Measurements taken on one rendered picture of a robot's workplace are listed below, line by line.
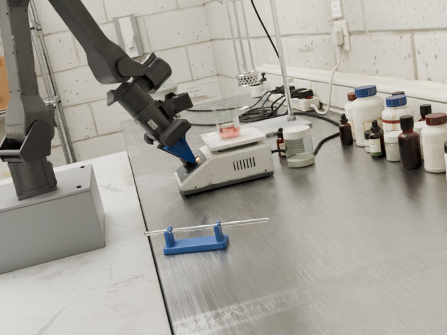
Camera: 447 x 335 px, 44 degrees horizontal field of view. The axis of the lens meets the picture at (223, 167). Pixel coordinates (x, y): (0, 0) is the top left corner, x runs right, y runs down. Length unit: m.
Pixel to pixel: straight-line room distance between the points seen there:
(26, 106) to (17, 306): 0.33
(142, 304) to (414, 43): 0.90
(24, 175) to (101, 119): 2.64
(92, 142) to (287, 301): 3.03
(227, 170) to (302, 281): 0.47
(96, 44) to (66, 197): 0.30
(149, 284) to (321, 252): 0.24
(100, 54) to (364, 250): 0.60
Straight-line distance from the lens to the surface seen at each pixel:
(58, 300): 0.83
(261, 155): 1.15
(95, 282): 0.85
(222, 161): 1.13
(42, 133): 0.97
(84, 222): 0.96
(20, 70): 0.99
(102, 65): 1.08
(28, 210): 0.96
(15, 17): 1.00
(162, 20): 3.60
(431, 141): 1.04
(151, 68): 1.15
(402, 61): 1.41
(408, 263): 0.73
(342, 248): 0.78
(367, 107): 1.25
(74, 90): 3.59
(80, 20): 1.06
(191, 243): 0.87
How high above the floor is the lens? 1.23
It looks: 15 degrees down
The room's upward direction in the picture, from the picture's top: 11 degrees counter-clockwise
